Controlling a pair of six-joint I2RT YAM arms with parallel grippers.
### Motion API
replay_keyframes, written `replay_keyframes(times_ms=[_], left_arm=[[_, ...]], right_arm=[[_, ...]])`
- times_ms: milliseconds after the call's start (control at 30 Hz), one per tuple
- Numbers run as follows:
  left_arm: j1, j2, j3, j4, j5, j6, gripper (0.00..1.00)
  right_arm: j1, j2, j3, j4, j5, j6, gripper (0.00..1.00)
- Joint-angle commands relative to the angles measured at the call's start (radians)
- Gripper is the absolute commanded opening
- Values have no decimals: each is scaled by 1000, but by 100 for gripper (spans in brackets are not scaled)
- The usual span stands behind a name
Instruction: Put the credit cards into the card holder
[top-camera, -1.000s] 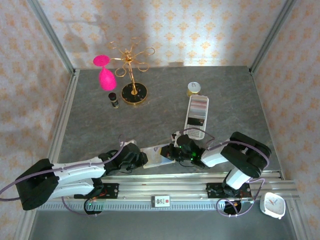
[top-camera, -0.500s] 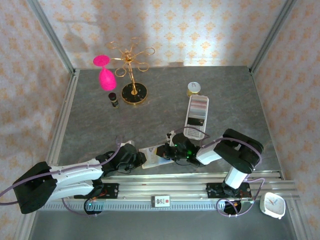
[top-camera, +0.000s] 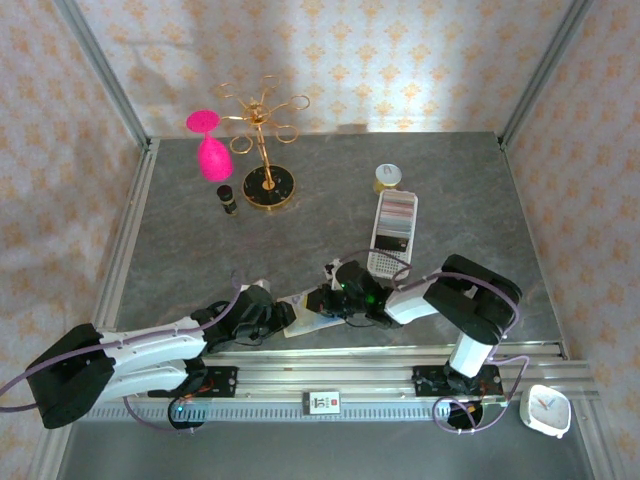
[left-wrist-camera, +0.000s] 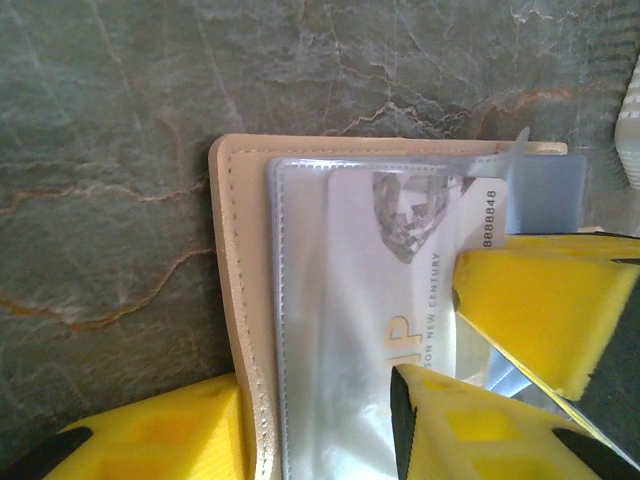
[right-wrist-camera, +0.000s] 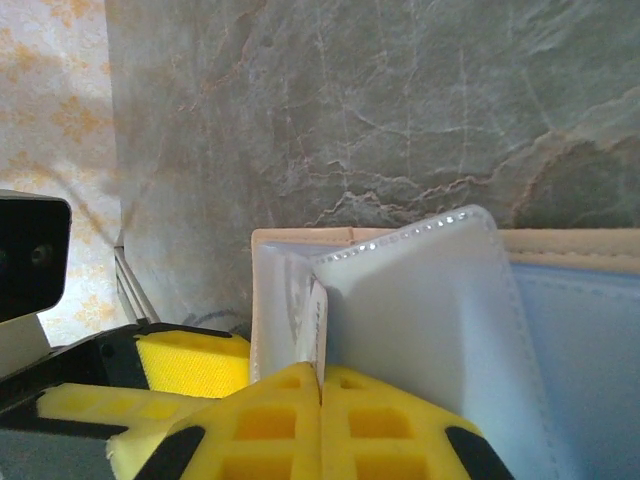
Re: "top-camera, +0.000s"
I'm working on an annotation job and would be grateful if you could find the beige card holder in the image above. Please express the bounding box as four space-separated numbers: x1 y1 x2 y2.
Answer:
277 293 346 340

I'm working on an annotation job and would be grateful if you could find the white slotted plastic basket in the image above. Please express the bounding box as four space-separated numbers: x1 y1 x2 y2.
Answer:
367 188 419 281

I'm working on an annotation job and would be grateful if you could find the black credit card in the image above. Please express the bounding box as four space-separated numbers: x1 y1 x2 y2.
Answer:
374 233 412 252

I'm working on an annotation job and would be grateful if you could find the stack of coloured cards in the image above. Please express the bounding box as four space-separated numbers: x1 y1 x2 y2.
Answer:
375 192 417 239

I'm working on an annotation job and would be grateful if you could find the white label tag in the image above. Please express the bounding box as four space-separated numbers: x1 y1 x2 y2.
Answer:
302 391 342 416

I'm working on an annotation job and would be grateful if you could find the small dark bottle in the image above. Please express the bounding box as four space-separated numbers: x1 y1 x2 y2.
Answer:
215 183 240 218

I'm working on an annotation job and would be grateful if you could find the small yellow lidded jar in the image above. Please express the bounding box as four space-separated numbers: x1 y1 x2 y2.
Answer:
373 163 404 194

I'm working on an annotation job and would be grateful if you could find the pink wine glass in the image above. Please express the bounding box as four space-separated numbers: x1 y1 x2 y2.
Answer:
185 109 235 182

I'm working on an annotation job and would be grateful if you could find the white alarm clock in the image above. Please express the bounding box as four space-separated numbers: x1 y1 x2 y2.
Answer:
518 383 573 440

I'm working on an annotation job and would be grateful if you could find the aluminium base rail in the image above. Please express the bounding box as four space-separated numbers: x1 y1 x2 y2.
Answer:
114 344 599 404

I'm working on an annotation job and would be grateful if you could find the grey slotted cable duct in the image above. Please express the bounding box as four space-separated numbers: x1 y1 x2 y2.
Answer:
74 403 506 422

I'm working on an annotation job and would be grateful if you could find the gold wire glass rack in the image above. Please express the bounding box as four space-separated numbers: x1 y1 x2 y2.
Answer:
215 74 311 212

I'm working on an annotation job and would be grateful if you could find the aluminium table side rail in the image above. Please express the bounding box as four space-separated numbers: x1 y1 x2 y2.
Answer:
93 138 161 335

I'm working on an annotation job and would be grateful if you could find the grey metal frame post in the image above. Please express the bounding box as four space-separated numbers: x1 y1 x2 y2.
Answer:
52 0 154 151
498 0 596 150

